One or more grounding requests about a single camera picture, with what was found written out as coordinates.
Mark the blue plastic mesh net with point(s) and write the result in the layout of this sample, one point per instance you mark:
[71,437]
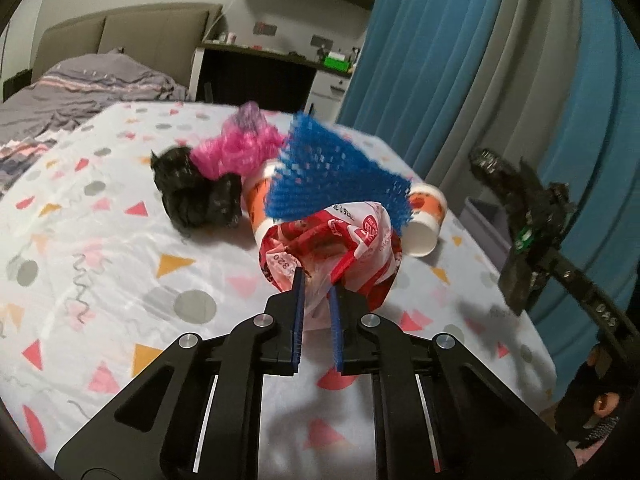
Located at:
[320,170]

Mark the printed tablecloth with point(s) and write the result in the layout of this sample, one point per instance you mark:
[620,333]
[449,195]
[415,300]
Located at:
[125,260]

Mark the grey bin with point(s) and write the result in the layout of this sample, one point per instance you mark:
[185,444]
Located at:
[487,230]

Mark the white desk with dark top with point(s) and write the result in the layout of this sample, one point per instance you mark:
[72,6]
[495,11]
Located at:
[327,87]

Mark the black plastic bag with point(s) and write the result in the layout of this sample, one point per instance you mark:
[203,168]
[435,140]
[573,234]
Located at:
[195,195]

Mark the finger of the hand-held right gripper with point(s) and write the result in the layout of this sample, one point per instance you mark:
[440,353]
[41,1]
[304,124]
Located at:
[500,175]

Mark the green box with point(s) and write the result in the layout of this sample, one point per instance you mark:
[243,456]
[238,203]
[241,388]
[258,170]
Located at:
[336,61]

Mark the person's right hand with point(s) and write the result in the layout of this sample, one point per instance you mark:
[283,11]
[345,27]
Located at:
[602,400]

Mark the grey curtain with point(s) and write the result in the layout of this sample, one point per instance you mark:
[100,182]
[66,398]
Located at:
[530,75]

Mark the beige bed headboard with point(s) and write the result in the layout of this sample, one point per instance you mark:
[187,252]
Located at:
[150,25]

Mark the grey striped duvet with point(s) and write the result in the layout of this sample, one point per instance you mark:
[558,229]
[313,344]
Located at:
[75,90]

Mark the pink plastic bag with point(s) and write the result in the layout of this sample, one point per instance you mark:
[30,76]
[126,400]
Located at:
[235,150]

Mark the blue curtain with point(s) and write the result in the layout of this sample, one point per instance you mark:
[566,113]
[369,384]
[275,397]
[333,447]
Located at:
[605,135]
[425,60]

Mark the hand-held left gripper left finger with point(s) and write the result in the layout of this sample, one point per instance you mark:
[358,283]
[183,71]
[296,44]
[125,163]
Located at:
[297,310]

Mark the orange and white paper cup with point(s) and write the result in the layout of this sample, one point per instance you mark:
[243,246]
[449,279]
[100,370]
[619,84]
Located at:
[255,200]
[425,230]

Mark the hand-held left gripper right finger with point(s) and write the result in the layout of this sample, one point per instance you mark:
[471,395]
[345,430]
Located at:
[335,325]

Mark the red and white plastic bag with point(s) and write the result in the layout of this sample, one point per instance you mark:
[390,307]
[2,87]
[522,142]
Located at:
[360,240]

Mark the grey wall socket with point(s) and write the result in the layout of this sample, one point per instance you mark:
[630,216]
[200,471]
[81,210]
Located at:
[322,42]
[265,28]

